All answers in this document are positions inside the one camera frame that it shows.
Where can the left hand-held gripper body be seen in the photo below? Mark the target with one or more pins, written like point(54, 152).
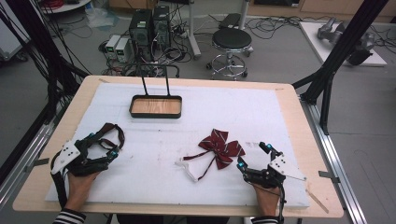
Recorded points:
point(73, 157)

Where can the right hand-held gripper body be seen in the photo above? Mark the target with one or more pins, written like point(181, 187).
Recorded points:
point(274, 172)

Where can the dark red striped bow tie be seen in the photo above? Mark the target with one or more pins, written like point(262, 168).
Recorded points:
point(221, 148)

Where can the black rack with wooden tray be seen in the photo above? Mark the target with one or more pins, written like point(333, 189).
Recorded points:
point(155, 106)

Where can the person's right hand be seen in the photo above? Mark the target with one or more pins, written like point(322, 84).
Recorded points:
point(267, 199)

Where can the person's left hand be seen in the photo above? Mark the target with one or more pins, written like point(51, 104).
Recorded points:
point(80, 188)

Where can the white foam mat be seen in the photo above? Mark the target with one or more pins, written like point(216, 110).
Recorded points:
point(162, 140)

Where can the thin wooden stick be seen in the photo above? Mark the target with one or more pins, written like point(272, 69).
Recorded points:
point(317, 201)

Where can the white power supply unit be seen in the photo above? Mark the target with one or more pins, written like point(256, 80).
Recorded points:
point(112, 45)
point(122, 49)

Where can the black round stool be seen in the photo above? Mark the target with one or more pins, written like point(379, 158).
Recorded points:
point(232, 39)

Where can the black computer tower green label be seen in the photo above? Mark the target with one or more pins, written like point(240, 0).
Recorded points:
point(140, 31)

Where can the white floor board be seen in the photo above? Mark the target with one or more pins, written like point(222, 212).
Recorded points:
point(314, 40)

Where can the clear plastic bag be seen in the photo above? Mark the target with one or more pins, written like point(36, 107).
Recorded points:
point(99, 17)

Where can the round white table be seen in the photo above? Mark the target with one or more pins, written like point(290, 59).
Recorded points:
point(70, 6)

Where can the flat black box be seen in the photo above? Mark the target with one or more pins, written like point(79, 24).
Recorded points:
point(230, 21)

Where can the aluminium rail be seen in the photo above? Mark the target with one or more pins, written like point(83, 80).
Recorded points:
point(334, 161)
point(28, 152)

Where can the black metal frame stand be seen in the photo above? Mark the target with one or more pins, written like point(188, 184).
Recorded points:
point(40, 46)
point(339, 53)

